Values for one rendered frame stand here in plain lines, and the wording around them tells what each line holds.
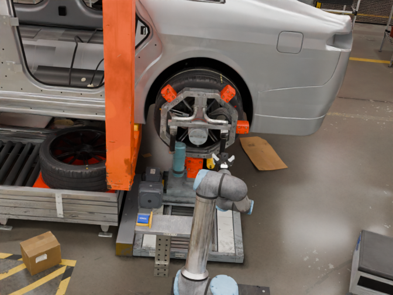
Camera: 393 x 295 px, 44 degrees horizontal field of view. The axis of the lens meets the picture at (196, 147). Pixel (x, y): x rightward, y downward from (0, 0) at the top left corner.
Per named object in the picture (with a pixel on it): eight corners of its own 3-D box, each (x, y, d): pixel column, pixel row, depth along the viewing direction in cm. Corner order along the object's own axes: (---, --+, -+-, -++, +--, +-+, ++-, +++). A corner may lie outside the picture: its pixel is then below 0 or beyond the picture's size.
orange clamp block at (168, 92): (177, 92, 339) (168, 83, 335) (176, 98, 332) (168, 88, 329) (169, 98, 342) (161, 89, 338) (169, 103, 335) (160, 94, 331)
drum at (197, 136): (207, 130, 354) (209, 113, 347) (207, 146, 337) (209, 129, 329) (188, 129, 354) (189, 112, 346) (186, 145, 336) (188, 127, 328)
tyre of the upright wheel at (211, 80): (145, 127, 383) (224, 151, 394) (142, 144, 363) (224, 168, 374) (170, 53, 349) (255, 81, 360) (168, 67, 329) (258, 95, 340)
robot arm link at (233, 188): (248, 176, 240) (255, 200, 304) (223, 171, 243) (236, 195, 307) (242, 199, 237) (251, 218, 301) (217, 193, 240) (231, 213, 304)
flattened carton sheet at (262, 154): (264, 138, 503) (264, 134, 501) (288, 168, 460) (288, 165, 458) (237, 140, 494) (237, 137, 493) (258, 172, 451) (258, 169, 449)
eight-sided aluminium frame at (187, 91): (231, 155, 366) (240, 91, 336) (231, 160, 360) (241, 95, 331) (159, 150, 364) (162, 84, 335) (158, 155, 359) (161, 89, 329)
